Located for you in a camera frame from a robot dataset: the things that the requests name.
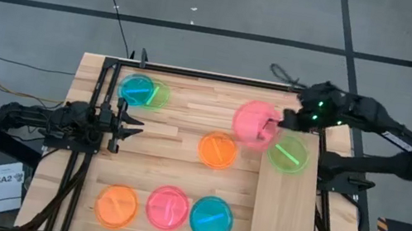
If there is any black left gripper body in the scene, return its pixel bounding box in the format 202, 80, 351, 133
89, 93, 129, 156

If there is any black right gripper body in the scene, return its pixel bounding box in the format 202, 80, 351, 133
277, 102, 319, 135

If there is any pink translucent plastic plate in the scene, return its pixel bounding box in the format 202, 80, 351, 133
141, 181, 194, 231
228, 96, 287, 154

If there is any teal translucent plastic plate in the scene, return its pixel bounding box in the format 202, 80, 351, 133
115, 70, 158, 111
186, 191, 238, 231

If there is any green translucent plastic plate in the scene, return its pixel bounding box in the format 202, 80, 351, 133
263, 132, 313, 177
140, 78, 174, 113

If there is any orange translucent plastic plate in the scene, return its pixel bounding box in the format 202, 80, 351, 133
90, 180, 143, 231
194, 128, 242, 173

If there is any wooden shelf with black legs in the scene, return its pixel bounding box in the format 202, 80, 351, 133
240, 123, 338, 231

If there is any white printed paper sheet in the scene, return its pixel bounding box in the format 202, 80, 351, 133
0, 158, 29, 223

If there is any black braided cable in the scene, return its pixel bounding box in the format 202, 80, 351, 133
267, 62, 311, 90

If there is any yellow floor cable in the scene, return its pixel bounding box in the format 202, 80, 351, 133
0, 78, 69, 106

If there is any black aluminium table frame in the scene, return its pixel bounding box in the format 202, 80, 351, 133
27, 34, 395, 231

